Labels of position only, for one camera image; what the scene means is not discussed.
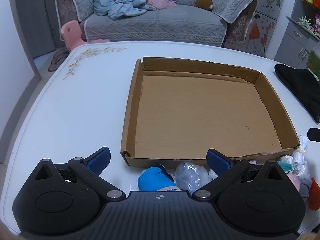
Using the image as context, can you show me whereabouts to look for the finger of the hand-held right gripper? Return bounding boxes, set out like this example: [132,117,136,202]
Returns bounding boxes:
[307,127,320,141]

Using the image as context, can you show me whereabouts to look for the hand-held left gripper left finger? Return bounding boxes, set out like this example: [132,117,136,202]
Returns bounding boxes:
[34,147,127,202]

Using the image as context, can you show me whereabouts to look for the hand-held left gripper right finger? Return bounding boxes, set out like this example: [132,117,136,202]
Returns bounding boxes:
[192,149,285,202]

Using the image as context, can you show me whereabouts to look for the white striped cloth bundle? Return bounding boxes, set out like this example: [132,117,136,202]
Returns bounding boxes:
[280,135,309,178]

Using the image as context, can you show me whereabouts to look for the clear plastic bag bundle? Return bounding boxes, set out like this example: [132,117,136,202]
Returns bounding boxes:
[174,162,209,193]

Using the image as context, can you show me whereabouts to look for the white bundle green fuzzy band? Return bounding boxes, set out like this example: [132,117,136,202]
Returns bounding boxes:
[277,160,293,174]

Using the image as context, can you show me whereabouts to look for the shallow cardboard box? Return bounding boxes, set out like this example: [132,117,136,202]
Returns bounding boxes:
[120,57,300,169]

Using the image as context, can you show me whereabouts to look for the grey cloth bundle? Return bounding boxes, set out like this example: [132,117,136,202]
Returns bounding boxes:
[299,177,312,202]

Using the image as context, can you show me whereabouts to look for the blue sock roll pink band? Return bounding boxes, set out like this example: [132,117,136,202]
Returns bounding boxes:
[137,164,178,192]

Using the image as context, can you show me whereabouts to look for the orange cloth bundle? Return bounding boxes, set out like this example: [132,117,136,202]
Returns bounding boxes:
[307,177,320,211]

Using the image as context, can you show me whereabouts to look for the black knitted cloth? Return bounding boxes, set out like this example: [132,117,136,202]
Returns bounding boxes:
[274,64,320,124]

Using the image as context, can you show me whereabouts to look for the grey drawer cabinet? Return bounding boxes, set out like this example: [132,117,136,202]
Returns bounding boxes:
[281,16,320,68]

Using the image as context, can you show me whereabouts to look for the pink floor mat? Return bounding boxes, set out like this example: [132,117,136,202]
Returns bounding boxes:
[47,47,70,72]

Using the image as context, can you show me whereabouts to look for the green plant ornament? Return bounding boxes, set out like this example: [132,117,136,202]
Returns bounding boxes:
[297,16,312,27]

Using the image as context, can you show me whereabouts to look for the pink plastic child chair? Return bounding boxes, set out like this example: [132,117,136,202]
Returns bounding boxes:
[60,20,110,52]

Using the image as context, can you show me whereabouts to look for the white cabinet floral stickers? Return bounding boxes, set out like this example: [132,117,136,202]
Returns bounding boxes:
[226,0,300,55]

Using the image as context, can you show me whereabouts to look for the grey sofa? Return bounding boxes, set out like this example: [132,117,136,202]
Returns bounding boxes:
[55,0,259,47]

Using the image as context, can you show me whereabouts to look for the grey door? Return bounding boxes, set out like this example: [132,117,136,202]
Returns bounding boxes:
[7,0,62,80]

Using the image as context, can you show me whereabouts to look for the brown plush toy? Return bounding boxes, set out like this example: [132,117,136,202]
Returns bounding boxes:
[195,0,214,12]

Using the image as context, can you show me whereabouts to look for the light blue pink blanket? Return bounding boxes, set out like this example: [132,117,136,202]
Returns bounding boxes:
[93,0,177,21]

